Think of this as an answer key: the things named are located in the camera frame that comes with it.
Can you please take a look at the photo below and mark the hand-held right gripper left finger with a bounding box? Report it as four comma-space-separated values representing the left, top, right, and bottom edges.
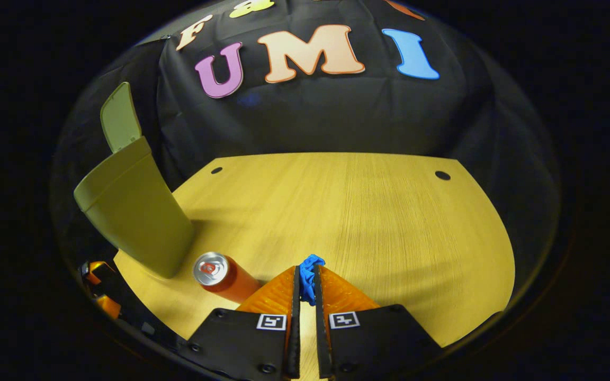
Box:
187, 266, 301, 381

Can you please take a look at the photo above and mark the black backdrop cloth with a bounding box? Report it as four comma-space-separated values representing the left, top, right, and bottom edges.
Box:
53, 0, 560, 265

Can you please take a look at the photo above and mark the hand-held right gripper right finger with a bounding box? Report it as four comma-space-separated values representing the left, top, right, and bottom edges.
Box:
313, 265, 443, 381

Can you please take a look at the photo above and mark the green desktop garbage bin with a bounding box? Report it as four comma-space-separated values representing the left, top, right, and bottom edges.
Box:
74, 82, 195, 279

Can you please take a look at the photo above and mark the blue paper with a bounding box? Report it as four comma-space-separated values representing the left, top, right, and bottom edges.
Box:
299, 254, 326, 306

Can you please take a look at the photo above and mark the red pop can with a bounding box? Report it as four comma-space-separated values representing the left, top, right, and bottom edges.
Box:
193, 252, 262, 304

